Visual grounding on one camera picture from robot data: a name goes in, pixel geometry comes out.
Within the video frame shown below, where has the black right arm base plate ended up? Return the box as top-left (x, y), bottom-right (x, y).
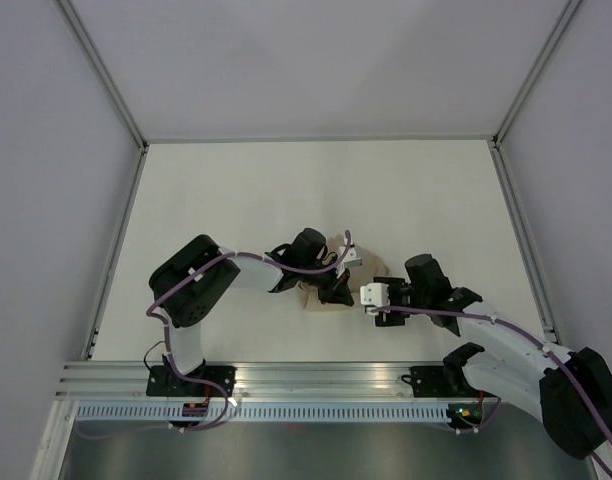
top-left (399, 365), bottom-right (495, 400)

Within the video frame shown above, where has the aluminium frame post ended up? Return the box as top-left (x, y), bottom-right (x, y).
top-left (54, 0), bottom-right (148, 153)
top-left (490, 0), bottom-right (585, 149)

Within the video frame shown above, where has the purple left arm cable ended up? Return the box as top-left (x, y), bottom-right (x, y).
top-left (75, 229), bottom-right (355, 441)

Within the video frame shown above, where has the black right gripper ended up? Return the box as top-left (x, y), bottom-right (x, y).
top-left (373, 275), bottom-right (429, 327)

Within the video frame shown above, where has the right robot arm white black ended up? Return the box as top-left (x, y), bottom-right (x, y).
top-left (360, 254), bottom-right (612, 459)

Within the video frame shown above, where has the white slotted cable duct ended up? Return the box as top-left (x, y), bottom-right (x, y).
top-left (76, 402), bottom-right (449, 423)

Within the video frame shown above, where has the left aluminium frame post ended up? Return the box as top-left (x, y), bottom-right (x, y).
top-left (54, 0), bottom-right (148, 153)

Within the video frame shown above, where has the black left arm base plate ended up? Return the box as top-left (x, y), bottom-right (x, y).
top-left (146, 364), bottom-right (236, 398)

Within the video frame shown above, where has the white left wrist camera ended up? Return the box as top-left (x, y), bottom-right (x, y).
top-left (337, 245), bottom-right (363, 270)

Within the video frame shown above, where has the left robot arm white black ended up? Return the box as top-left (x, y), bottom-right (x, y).
top-left (146, 228), bottom-right (362, 398)

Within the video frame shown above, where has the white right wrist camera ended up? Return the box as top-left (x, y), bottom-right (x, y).
top-left (359, 282), bottom-right (390, 316)

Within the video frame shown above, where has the aluminium front rail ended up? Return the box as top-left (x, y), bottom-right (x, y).
top-left (54, 361), bottom-right (475, 402)

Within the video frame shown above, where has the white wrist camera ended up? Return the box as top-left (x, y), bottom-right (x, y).
top-left (359, 282), bottom-right (390, 316)
top-left (337, 245), bottom-right (363, 270)

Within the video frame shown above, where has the beige cloth napkin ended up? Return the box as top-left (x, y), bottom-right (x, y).
top-left (297, 246), bottom-right (390, 313)

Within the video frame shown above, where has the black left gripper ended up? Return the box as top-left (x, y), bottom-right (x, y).
top-left (299, 259), bottom-right (353, 307)

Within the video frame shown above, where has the right aluminium frame post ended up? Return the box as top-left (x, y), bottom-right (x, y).
top-left (490, 0), bottom-right (585, 149)

